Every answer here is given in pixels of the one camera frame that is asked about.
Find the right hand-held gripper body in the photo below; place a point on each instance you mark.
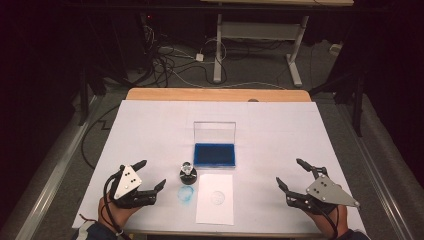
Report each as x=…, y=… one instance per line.
x=328, y=191

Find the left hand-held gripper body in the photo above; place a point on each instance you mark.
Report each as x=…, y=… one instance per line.
x=128, y=181

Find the blue ink pad clear case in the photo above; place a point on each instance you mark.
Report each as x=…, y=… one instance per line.
x=215, y=155

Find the person's right hand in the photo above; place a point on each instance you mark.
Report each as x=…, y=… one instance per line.
x=330, y=223

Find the person's left hand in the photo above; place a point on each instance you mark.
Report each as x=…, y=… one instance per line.
x=115, y=216

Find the large white table cover sheet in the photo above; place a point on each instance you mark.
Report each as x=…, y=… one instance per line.
x=273, y=133

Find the small white paper sheet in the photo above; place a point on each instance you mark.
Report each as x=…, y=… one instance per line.
x=213, y=213

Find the black metal stand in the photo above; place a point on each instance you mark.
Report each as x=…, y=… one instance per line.
x=83, y=100
x=358, y=106

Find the white power adapter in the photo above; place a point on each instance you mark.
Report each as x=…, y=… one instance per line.
x=199, y=57

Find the aluminium floor rail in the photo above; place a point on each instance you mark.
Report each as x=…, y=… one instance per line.
x=50, y=183
x=376, y=173

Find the white metal desk frame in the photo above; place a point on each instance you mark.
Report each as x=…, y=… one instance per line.
x=218, y=50

